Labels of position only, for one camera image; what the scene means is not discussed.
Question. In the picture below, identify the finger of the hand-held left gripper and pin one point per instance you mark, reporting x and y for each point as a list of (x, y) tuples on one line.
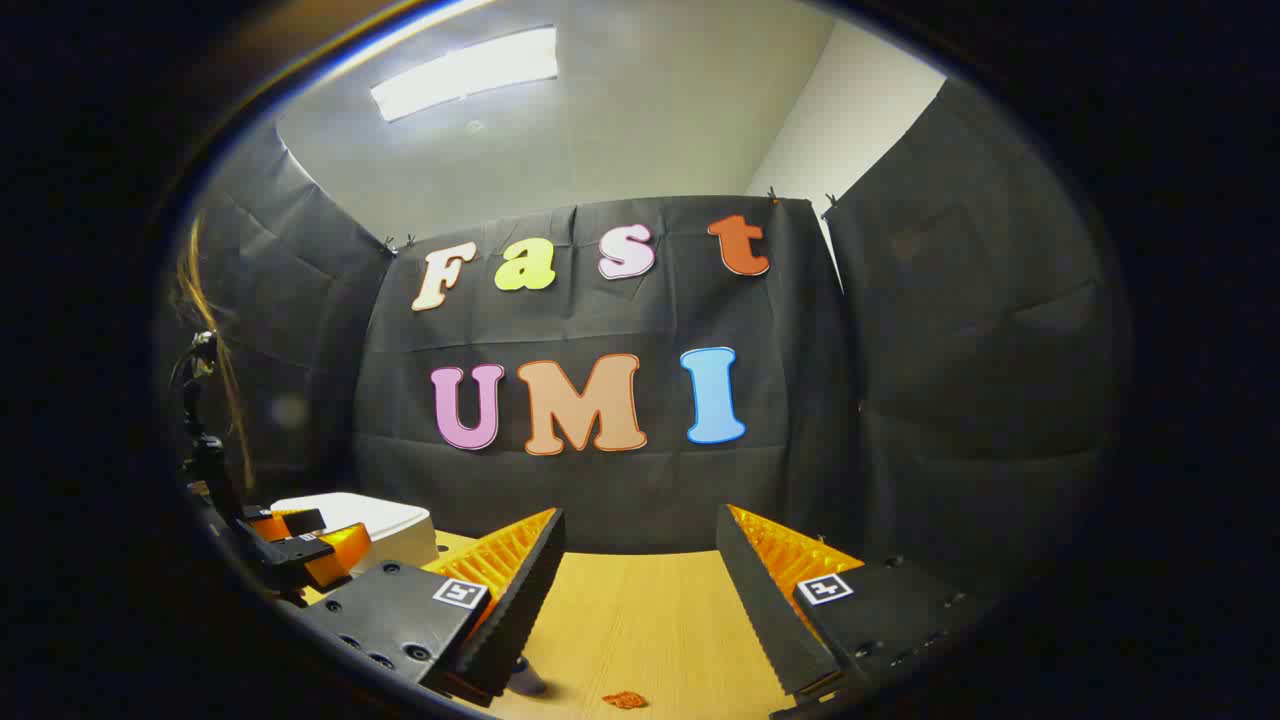
[(290, 522), (330, 555)]

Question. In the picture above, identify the white desktop garbage bin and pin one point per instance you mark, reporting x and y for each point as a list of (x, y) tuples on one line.
[(385, 522)]

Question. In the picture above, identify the wooden desktop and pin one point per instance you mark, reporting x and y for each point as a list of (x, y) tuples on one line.
[(640, 620)]

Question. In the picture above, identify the orange paper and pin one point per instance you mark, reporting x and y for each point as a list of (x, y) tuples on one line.
[(625, 700)]

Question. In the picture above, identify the blue and white pop can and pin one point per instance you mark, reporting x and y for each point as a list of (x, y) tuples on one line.
[(527, 680)]

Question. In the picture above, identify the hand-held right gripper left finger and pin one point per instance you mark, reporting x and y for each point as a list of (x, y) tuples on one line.
[(520, 590)]

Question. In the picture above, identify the black backdrop cloth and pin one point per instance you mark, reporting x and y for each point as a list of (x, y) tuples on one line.
[(620, 480)]

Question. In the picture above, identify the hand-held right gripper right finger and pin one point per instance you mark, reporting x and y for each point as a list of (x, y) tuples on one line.
[(760, 600)]

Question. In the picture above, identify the ceiling light panel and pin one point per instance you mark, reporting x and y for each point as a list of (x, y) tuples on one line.
[(465, 72)]

